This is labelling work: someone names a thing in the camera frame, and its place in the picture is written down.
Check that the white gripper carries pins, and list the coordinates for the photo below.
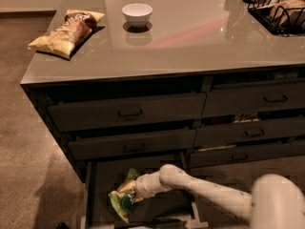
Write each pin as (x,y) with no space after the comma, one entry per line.
(142,186)

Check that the white ceramic bowl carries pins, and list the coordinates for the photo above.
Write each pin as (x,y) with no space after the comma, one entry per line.
(137,15)

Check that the top right drawer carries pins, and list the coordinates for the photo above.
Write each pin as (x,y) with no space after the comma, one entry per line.
(254,99)

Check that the open bottom left drawer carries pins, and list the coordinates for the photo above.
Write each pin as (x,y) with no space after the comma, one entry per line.
(173,210)

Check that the middle left drawer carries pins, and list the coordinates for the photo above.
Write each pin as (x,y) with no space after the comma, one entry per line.
(121,145)

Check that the top left drawer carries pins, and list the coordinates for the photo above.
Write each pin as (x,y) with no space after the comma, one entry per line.
(97,114)

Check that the brown yellow chip bag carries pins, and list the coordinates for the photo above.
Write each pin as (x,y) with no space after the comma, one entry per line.
(77,27)

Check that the green rice chip bag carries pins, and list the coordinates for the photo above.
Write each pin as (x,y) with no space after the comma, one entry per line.
(121,202)

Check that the middle right drawer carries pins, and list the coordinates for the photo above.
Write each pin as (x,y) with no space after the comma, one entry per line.
(224,134)

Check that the black wire basket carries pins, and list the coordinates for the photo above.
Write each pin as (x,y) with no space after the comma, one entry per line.
(260,10)

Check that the snack bag in basket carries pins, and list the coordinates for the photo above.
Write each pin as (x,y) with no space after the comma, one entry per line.
(289,12)

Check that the bottom right drawer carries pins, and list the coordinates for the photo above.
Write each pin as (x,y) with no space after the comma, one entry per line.
(246,154)

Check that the dark kitchen island cabinet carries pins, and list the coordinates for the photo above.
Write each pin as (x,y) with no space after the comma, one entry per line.
(188,46)

